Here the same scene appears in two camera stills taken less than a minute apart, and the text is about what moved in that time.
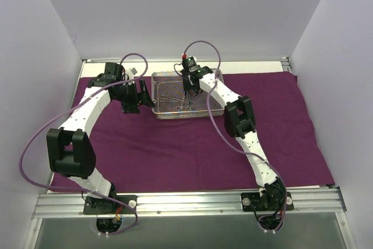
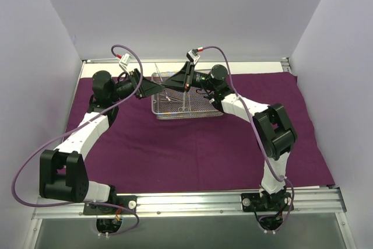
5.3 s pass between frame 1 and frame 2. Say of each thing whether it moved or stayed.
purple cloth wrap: stayed
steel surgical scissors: moved
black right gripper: stayed
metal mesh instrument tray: stayed
